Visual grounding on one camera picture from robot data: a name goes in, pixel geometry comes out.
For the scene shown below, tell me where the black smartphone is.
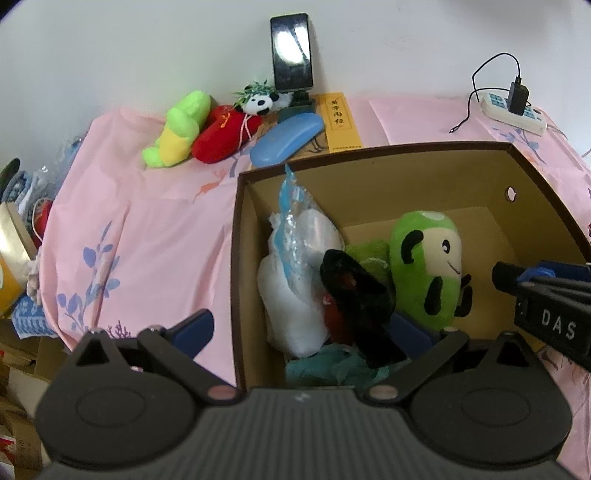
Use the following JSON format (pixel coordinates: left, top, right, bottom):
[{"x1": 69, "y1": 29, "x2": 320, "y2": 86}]
[{"x1": 270, "y1": 12, "x2": 316, "y2": 92}]

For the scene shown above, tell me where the blue white patterned cloth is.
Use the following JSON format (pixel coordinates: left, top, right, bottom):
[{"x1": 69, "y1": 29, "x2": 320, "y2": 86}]
[{"x1": 11, "y1": 295, "x2": 61, "y2": 340}]

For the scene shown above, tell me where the pink printed bedsheet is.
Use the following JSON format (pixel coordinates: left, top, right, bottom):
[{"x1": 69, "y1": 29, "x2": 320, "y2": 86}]
[{"x1": 37, "y1": 95, "x2": 591, "y2": 480}]

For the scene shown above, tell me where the red cloth item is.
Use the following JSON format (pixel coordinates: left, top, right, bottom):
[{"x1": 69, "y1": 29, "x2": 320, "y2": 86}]
[{"x1": 31, "y1": 197, "x2": 55, "y2": 250}]

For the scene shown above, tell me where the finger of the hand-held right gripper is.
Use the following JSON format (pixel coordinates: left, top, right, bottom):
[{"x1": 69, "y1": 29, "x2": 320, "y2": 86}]
[{"x1": 491, "y1": 260, "x2": 591, "y2": 297}]

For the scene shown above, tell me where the black charger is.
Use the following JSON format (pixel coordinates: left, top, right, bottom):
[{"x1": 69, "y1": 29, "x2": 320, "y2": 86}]
[{"x1": 508, "y1": 78, "x2": 531, "y2": 116}]

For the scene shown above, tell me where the red plush toy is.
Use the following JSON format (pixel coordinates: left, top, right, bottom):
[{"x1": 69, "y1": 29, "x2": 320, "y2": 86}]
[{"x1": 191, "y1": 104, "x2": 264, "y2": 165}]

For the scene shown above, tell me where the black cloth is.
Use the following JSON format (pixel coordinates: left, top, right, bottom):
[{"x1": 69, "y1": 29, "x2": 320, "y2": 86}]
[{"x1": 320, "y1": 248, "x2": 410, "y2": 369}]

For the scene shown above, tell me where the brown cardboard carton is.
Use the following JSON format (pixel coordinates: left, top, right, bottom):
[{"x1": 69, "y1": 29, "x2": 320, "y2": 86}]
[{"x1": 0, "y1": 318, "x2": 75, "y2": 480}]

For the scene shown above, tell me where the brown cardboard box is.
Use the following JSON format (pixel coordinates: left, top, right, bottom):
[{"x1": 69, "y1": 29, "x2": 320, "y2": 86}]
[{"x1": 233, "y1": 141, "x2": 591, "y2": 389}]

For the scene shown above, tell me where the green cloth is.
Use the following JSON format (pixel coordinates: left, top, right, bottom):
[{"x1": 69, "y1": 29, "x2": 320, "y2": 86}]
[{"x1": 344, "y1": 239, "x2": 397, "y2": 301}]

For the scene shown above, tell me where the green yellow plush toy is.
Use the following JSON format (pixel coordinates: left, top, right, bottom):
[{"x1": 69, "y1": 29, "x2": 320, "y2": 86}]
[{"x1": 141, "y1": 89, "x2": 213, "y2": 169}]

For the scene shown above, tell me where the yellow book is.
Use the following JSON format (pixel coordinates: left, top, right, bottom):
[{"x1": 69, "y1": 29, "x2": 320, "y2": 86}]
[{"x1": 314, "y1": 92, "x2": 363, "y2": 153}]

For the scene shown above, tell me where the panda plush toy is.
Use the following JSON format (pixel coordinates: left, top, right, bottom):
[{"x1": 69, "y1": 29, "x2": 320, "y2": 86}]
[{"x1": 232, "y1": 79, "x2": 294, "y2": 116}]

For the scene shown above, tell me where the green smiling plush toy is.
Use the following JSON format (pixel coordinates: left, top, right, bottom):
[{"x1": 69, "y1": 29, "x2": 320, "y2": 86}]
[{"x1": 389, "y1": 209, "x2": 473, "y2": 331}]

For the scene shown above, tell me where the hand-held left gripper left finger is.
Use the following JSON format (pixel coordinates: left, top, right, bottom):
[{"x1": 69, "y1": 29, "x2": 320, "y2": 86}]
[{"x1": 69, "y1": 309, "x2": 241, "y2": 407}]

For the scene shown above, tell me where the teal mesh cloth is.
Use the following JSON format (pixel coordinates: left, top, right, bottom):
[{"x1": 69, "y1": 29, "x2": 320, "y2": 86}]
[{"x1": 285, "y1": 344, "x2": 412, "y2": 388}]

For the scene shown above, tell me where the blue clear plastic packet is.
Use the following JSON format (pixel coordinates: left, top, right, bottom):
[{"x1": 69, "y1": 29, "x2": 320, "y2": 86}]
[{"x1": 267, "y1": 163, "x2": 346, "y2": 296}]

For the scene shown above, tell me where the dark phone stand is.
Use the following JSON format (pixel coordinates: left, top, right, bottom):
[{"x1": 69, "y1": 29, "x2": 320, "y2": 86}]
[{"x1": 276, "y1": 89, "x2": 320, "y2": 123}]

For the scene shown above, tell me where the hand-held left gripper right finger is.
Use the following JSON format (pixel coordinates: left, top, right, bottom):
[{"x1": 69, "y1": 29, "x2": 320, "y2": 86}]
[{"x1": 365, "y1": 311, "x2": 537, "y2": 405}]

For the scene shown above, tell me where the blue glasses case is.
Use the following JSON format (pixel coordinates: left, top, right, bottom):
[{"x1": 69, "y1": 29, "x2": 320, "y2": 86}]
[{"x1": 250, "y1": 113, "x2": 325, "y2": 168}]

